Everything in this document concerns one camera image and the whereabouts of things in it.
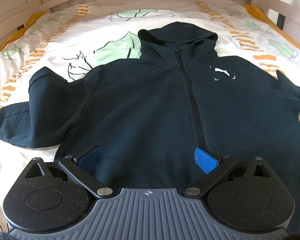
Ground yellow bed sheet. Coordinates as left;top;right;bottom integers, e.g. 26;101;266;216
0;4;294;51

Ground white leaf pattern duvet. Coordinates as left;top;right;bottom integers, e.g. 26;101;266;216
0;0;300;233

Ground dark navy zip hoodie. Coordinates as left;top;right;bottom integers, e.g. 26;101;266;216
0;22;300;232

